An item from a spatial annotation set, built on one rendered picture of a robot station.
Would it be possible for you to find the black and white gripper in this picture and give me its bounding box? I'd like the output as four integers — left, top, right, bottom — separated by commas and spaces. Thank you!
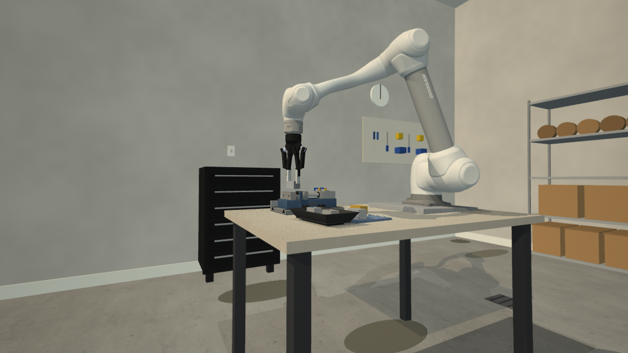
280, 133, 307, 184

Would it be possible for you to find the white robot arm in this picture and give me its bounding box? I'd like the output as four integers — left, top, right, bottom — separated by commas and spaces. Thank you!
282, 28, 480, 206

